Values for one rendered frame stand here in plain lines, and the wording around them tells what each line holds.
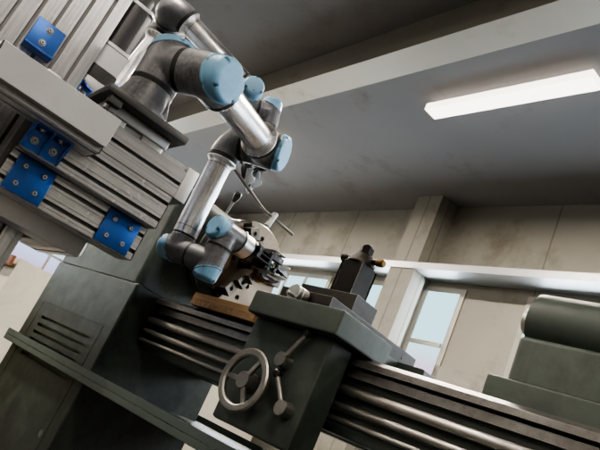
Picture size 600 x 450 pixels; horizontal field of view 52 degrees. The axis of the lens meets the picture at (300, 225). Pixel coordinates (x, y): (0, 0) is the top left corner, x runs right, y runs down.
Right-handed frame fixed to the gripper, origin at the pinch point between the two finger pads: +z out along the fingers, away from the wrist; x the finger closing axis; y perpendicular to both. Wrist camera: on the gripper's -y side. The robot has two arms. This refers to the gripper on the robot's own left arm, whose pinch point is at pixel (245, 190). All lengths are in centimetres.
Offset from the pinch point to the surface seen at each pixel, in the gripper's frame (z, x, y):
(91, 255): 37, -29, -41
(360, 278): 25, -10, 69
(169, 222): 19.7, -24.8, -4.6
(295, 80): -126, 146, -159
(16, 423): 96, -44, -29
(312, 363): 49, -33, 80
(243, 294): 36.8, 1.0, 12.1
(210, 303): 42, -23, 26
